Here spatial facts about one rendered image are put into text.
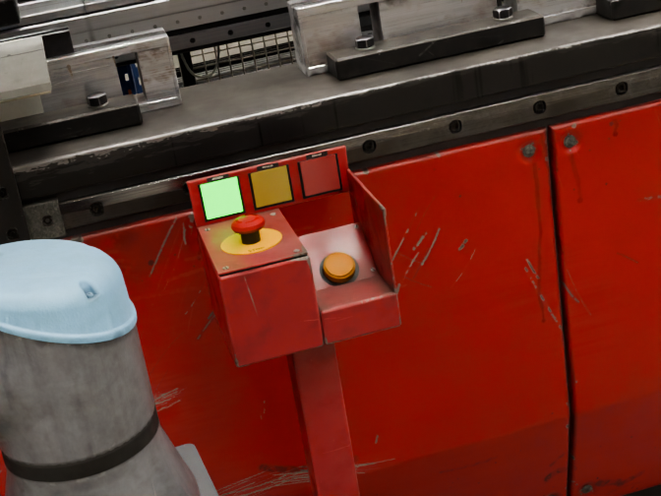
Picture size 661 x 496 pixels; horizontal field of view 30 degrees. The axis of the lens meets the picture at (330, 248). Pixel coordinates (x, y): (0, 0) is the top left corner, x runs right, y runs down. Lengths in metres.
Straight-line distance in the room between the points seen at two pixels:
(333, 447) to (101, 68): 0.58
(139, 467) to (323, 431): 0.65
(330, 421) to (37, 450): 0.70
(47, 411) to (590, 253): 1.09
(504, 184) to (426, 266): 0.15
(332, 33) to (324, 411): 0.52
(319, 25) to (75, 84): 0.34
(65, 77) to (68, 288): 0.84
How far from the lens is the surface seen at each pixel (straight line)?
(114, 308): 0.87
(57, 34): 1.66
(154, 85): 1.67
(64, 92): 1.67
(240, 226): 1.41
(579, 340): 1.85
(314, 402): 1.52
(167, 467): 0.93
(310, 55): 1.70
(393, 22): 1.73
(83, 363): 0.86
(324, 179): 1.52
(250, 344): 1.40
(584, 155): 1.75
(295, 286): 1.39
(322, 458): 1.56
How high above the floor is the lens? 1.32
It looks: 23 degrees down
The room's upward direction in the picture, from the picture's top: 9 degrees counter-clockwise
